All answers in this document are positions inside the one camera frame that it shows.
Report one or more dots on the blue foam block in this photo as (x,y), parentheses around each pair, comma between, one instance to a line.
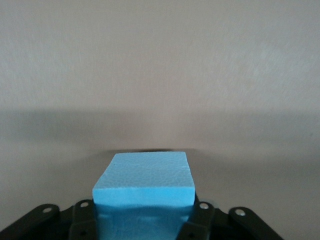
(143,180)

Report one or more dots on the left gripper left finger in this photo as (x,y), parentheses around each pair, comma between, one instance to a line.
(50,225)

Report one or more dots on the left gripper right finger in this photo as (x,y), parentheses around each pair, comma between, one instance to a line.
(225,225)

